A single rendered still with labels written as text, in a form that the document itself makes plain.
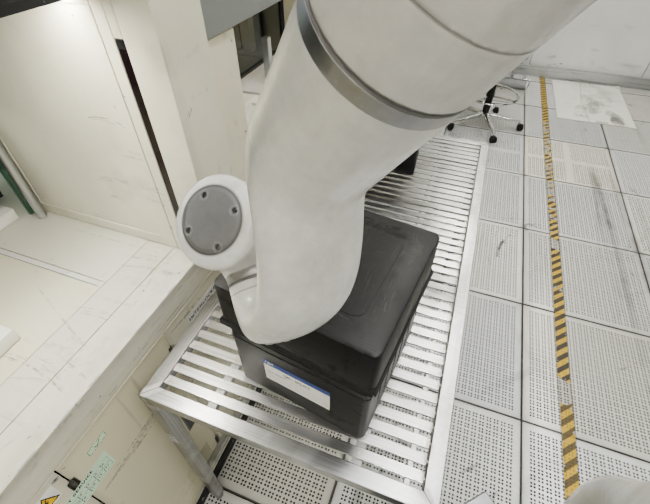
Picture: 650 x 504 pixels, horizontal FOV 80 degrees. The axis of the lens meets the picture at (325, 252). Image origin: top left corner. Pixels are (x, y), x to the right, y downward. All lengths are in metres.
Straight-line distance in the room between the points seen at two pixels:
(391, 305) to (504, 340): 1.42
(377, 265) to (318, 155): 0.46
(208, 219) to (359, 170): 0.18
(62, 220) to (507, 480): 1.62
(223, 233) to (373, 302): 0.31
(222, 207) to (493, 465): 1.50
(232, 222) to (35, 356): 0.65
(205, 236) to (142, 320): 0.55
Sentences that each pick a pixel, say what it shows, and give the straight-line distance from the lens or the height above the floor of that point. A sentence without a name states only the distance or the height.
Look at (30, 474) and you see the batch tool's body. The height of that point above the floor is 0.84.
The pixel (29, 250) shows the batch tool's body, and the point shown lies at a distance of 1.17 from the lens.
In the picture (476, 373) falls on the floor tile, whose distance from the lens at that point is 1.84.
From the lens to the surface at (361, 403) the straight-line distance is 0.67.
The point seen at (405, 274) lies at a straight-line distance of 0.64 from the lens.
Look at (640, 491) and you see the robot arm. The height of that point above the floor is 1.27.
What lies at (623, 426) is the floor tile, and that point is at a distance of 1.99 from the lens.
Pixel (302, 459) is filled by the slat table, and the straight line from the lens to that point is 0.79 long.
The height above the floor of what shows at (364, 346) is 1.06.
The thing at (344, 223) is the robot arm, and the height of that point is 1.35.
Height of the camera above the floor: 1.52
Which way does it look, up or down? 44 degrees down
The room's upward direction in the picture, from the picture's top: straight up
